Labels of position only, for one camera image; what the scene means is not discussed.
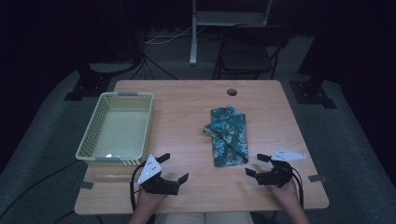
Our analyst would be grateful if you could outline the teal floral short-sleeved shirt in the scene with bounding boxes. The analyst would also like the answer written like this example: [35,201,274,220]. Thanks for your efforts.
[203,105,249,168]

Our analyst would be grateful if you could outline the person's legs in beige trousers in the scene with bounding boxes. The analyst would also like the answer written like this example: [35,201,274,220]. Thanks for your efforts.
[154,212,255,224]

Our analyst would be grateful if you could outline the white floor cable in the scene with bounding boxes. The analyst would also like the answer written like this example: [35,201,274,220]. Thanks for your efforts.
[144,26,206,45]

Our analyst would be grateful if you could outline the person's left hand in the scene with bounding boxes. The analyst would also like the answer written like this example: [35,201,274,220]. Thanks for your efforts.
[136,189,167,210]

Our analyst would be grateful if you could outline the pale green plastic basket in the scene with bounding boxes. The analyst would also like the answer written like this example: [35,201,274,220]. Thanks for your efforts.
[75,91,154,166]

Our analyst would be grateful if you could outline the black stand base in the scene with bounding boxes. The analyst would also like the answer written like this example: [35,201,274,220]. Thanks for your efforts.
[64,60,143,102]
[289,78,338,110]

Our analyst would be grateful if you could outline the right hand-held gripper cable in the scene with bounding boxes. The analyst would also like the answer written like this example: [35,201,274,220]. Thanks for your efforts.
[290,169,305,209]

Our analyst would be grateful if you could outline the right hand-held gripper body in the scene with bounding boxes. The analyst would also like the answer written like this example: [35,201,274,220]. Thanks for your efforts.
[255,148,307,189]

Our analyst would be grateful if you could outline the white metal stand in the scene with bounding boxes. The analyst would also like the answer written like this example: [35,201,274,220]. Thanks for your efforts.
[189,0,274,66]

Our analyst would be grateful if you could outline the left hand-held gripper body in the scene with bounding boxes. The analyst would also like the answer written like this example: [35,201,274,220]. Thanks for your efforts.
[136,154,181,196]

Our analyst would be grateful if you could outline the black cables behind table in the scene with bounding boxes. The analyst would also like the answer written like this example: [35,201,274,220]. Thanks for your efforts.
[130,52,179,81]

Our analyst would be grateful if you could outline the person's right hand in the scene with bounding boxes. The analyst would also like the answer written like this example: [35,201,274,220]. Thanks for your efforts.
[268,179,301,209]

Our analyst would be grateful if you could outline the long black floor cable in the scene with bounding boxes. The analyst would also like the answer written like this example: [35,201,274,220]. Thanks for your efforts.
[0,159,80,216]

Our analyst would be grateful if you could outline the black folding chair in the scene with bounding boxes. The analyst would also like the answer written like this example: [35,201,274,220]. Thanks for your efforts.
[212,25,292,81]

